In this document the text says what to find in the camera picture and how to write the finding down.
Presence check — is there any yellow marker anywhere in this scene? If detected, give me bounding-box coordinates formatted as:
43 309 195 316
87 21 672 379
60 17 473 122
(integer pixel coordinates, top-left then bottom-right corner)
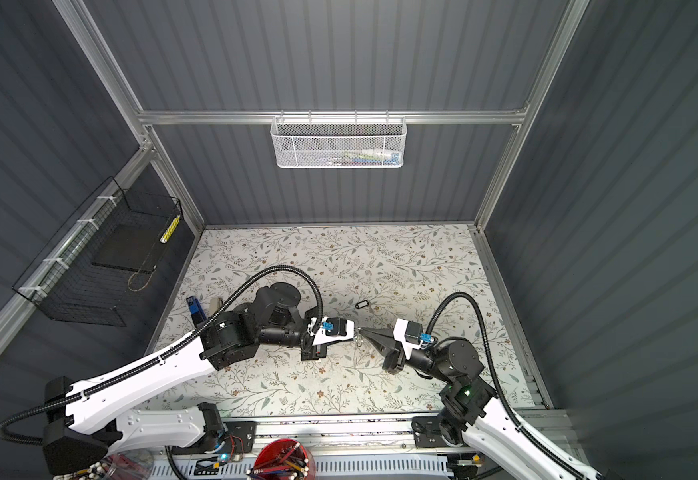
159 215 181 244

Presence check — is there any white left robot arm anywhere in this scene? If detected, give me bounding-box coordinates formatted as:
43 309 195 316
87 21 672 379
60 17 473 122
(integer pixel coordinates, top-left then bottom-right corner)
0 265 355 475

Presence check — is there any white slotted cable duct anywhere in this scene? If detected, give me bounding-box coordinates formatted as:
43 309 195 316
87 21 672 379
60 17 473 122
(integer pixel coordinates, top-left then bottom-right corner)
176 454 454 479

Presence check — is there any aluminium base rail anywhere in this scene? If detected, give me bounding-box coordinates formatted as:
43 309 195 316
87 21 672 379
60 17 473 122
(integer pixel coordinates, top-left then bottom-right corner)
96 409 572 463

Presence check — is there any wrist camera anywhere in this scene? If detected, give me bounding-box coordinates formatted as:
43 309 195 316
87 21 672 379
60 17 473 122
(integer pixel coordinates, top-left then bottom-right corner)
392 319 435 360
308 317 355 347

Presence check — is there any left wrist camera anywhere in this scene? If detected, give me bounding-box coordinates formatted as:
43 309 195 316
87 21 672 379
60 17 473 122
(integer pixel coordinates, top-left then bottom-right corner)
308 317 355 347

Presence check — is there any clear pencil cup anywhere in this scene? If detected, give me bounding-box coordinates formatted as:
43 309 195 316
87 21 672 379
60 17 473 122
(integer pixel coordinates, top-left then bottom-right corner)
54 446 155 480

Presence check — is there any white mesh basket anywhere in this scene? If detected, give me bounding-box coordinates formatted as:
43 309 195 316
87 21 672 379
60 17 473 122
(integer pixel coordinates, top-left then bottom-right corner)
270 118 408 169

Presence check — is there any black foam pad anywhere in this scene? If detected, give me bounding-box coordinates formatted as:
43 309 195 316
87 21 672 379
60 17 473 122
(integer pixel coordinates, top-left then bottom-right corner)
91 225 167 273

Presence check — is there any black wire basket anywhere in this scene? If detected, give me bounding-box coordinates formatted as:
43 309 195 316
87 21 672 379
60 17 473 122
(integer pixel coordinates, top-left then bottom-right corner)
13 169 194 330

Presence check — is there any red pencil cup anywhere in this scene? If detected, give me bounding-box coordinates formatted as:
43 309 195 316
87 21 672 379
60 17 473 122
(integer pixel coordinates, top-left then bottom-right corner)
246 439 317 480

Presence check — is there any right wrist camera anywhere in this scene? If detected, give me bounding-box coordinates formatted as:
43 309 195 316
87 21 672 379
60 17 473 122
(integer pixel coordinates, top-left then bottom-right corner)
392 319 435 360

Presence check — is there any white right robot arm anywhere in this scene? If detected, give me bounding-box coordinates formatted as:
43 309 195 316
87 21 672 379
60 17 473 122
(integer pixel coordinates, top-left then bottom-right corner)
359 292 605 479

